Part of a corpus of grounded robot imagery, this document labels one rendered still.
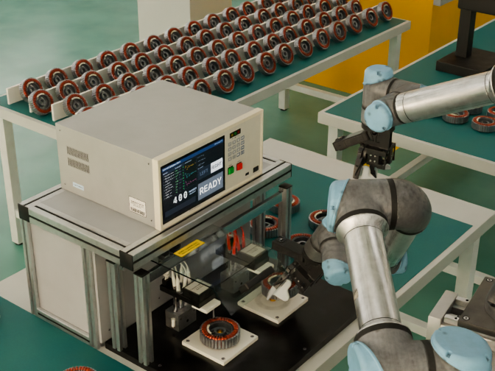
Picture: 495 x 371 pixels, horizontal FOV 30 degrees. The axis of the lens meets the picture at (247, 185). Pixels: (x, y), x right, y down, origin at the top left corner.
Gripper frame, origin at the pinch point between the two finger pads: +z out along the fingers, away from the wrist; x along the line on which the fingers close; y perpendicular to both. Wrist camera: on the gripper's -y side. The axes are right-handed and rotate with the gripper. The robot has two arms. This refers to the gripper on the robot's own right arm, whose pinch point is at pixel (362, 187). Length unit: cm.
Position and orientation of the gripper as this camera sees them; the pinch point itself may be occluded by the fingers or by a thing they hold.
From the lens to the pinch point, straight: 257.8
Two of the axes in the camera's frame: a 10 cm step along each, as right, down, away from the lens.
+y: 8.7, 2.3, -4.4
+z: 0.0, 8.9, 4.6
